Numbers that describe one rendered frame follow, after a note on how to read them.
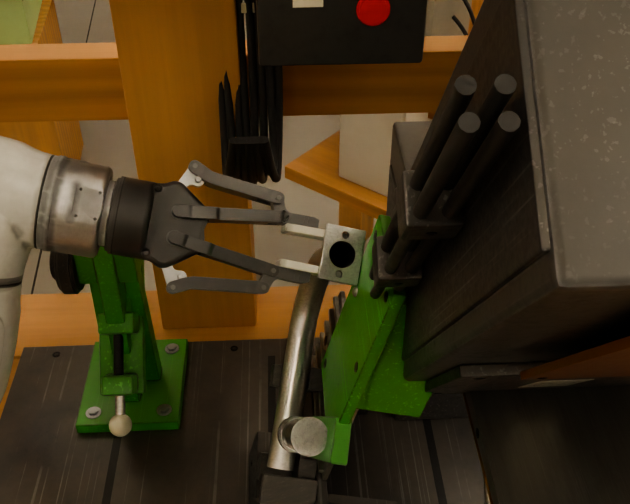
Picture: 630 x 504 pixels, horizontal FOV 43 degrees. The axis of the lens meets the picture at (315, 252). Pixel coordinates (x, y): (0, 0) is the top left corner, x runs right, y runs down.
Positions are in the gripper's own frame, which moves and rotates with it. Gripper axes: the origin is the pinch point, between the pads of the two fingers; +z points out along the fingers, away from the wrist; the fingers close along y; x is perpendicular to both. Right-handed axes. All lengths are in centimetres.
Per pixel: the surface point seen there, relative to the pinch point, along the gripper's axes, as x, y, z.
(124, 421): 22.3, -21.8, -15.3
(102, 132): 267, 65, -46
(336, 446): -2.7, -18.3, 4.6
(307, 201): 212, 43, 36
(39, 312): 51, -11, -31
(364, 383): -6.5, -11.9, 5.2
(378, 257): -20.2, -1.9, 0.9
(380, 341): -10.3, -7.9, 5.0
